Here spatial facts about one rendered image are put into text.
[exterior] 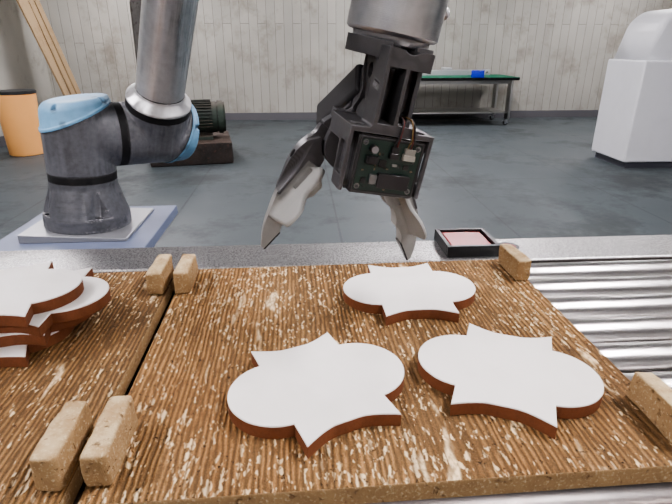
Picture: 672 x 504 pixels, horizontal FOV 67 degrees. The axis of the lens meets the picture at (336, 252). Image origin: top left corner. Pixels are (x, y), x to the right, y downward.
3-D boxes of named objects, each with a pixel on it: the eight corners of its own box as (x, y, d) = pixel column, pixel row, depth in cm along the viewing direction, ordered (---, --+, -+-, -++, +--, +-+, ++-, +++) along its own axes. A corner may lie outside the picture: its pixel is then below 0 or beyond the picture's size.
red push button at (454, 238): (440, 240, 78) (440, 232, 77) (478, 239, 78) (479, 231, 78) (451, 255, 72) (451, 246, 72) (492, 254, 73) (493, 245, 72)
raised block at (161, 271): (160, 274, 62) (157, 253, 60) (175, 273, 62) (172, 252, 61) (147, 296, 56) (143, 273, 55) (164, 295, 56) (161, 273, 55)
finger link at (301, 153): (266, 181, 45) (337, 109, 44) (263, 176, 46) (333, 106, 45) (302, 215, 47) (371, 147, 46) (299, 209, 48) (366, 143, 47)
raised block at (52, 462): (71, 428, 37) (64, 396, 36) (98, 426, 37) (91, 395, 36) (32, 495, 31) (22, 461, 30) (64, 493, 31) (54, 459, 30)
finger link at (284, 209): (244, 249, 42) (323, 171, 41) (238, 222, 47) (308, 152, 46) (270, 271, 44) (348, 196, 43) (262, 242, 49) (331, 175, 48)
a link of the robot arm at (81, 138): (40, 166, 94) (28, 90, 89) (116, 161, 102) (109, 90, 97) (51, 181, 85) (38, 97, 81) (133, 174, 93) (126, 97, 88)
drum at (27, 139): (39, 157, 583) (25, 91, 556) (-2, 157, 579) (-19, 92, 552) (55, 149, 624) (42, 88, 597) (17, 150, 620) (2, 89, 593)
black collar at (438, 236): (433, 238, 79) (434, 228, 78) (482, 237, 79) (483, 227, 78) (447, 257, 71) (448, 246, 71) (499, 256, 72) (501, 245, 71)
